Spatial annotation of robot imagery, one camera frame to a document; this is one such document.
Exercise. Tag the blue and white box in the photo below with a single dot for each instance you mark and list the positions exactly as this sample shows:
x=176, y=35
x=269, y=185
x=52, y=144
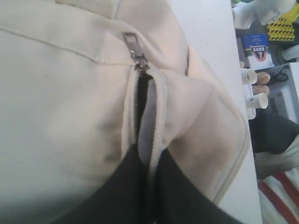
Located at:
x=256, y=51

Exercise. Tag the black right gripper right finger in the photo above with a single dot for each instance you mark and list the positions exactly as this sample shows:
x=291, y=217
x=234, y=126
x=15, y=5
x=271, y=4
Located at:
x=178, y=201

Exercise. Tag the cream duffel bag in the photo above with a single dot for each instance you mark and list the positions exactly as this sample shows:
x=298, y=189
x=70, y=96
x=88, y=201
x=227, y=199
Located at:
x=72, y=103

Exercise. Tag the white paper cup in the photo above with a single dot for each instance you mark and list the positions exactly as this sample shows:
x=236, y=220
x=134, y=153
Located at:
x=259, y=101
x=249, y=76

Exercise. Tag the yellow plastic crate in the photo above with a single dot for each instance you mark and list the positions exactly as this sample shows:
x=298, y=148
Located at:
x=282, y=30

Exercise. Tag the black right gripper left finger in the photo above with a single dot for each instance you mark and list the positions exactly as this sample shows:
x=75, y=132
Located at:
x=120, y=200

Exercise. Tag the metal side zipper pull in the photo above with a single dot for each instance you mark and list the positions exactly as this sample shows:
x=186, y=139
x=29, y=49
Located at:
x=136, y=52

